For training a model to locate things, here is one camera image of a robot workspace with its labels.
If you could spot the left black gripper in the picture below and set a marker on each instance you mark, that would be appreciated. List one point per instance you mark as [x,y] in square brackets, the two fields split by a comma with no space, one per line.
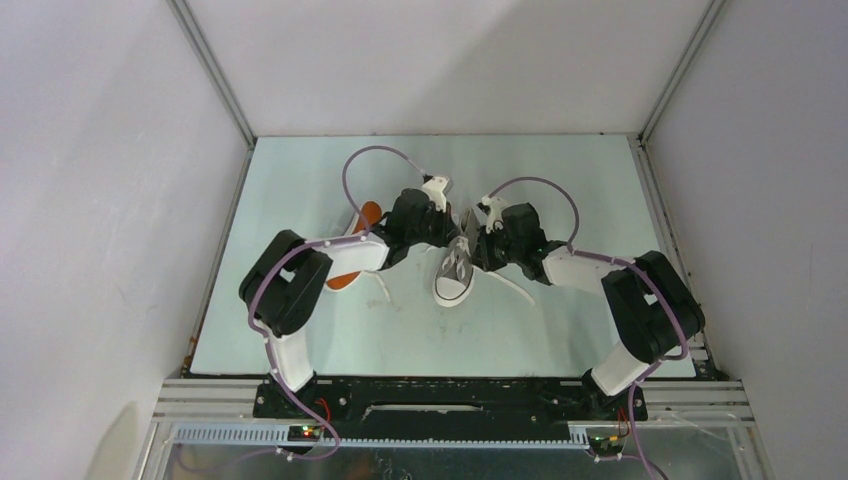
[446,228]

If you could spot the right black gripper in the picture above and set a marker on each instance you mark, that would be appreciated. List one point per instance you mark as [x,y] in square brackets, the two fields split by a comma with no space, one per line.
[482,254]

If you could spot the grey canvas sneaker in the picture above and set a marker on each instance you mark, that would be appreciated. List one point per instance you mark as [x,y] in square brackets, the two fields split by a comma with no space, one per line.
[455,277]

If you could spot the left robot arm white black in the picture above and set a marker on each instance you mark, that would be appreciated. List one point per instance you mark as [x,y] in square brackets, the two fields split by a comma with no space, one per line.
[283,287]

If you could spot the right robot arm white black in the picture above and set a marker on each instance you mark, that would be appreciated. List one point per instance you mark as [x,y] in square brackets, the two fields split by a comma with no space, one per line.
[654,312]

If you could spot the overturned sneaker orange sole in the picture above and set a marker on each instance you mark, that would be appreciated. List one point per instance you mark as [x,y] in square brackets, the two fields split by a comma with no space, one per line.
[359,249]

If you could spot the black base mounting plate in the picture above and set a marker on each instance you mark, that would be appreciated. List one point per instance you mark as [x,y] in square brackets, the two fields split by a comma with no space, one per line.
[446,409]

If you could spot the left circuit board with LEDs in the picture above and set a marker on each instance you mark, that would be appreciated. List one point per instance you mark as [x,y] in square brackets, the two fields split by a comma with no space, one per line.
[304,434]

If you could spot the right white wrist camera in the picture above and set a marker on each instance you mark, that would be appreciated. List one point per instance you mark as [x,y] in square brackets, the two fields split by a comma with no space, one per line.
[493,207]

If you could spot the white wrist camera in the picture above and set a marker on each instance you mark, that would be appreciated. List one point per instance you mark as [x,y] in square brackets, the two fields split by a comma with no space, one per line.
[436,188]
[493,207]

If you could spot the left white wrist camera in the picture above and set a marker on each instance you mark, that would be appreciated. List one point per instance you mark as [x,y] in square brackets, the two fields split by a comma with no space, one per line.
[436,188]

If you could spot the right circuit board with wires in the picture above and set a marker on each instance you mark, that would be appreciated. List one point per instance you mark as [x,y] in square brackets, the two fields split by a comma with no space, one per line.
[607,445]

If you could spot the aluminium frame rail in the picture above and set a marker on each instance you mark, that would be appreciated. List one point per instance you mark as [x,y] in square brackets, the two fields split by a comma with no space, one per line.
[669,404]

